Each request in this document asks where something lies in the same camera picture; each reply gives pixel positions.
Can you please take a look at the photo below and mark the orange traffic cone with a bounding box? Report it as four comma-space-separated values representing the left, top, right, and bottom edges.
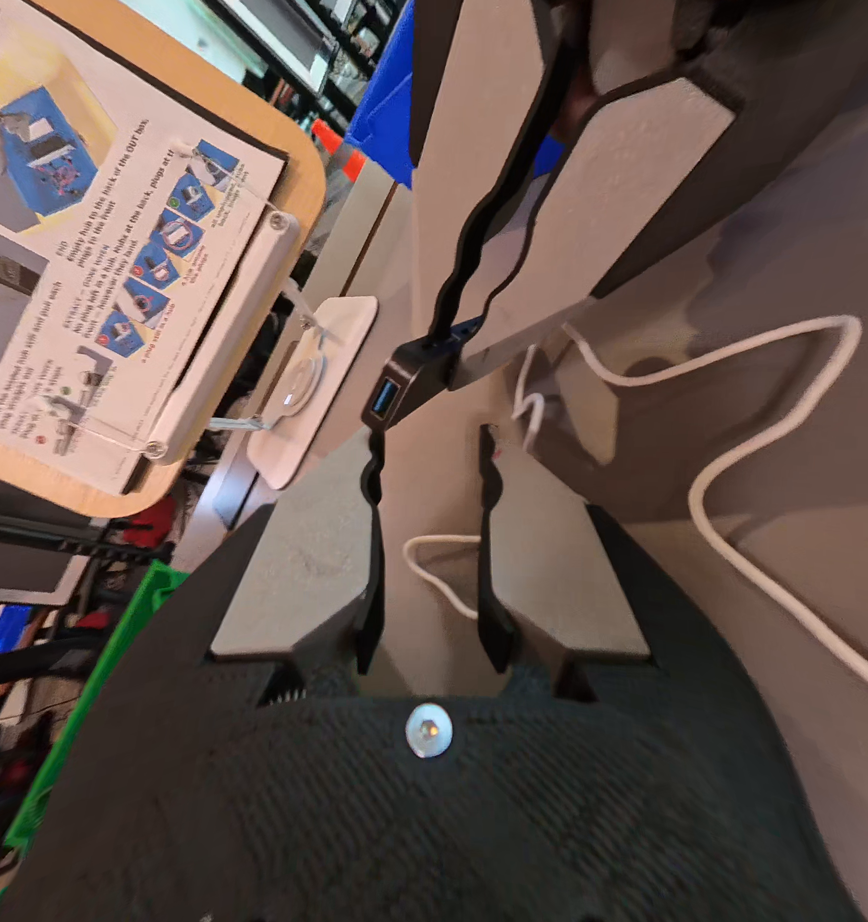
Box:
311, 119, 367, 181

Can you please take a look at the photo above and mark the green plastic bin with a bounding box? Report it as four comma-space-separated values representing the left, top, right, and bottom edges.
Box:
1, 560, 190, 852

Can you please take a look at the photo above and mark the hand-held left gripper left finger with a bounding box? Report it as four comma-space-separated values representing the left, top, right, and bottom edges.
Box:
209, 425, 386, 676

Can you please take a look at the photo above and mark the printed instruction sheet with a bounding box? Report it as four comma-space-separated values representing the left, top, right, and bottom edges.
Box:
0, 0, 288, 498

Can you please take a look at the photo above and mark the blue plastic bin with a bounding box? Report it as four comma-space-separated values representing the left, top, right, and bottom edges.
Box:
346, 0, 566, 192

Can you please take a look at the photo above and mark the white usb cable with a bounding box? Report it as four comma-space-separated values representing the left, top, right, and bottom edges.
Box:
403, 315, 868, 703

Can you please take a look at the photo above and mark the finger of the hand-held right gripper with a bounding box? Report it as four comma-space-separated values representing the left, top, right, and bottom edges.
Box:
409, 0, 573, 348
454, 75, 739, 391

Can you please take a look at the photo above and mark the grey usb hub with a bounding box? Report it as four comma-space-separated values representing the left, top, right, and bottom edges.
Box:
362, 315, 489, 433

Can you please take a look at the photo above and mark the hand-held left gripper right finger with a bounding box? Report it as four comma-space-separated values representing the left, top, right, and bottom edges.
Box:
477, 424, 652, 672

